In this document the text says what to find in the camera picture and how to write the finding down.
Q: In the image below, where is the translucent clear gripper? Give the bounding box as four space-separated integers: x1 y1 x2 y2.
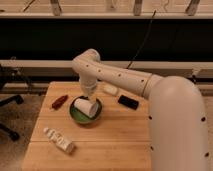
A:
81 83 97 100

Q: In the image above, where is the wooden bamboo board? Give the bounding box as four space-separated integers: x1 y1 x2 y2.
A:
22 82 151 171

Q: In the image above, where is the red brown pepper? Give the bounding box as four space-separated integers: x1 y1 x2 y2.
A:
51 95 68 110

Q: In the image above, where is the white ceramic cup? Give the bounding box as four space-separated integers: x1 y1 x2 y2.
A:
74 98 98 118

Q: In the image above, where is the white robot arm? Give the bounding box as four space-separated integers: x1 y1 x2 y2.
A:
72 49 211 171

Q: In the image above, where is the black office chair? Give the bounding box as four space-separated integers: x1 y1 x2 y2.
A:
0 64 25 142

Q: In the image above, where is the white soap bar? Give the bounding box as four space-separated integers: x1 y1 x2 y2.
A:
103 84 119 96

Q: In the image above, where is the black rectangular block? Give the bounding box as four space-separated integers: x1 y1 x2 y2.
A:
118 95 139 110

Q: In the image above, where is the white plastic bottle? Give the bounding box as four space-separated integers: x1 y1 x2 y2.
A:
43 127 74 154

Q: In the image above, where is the green ceramic bowl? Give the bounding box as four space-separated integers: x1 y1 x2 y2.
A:
69 96 102 125

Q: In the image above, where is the black hanging cable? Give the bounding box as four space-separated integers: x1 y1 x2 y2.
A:
125 9 157 70

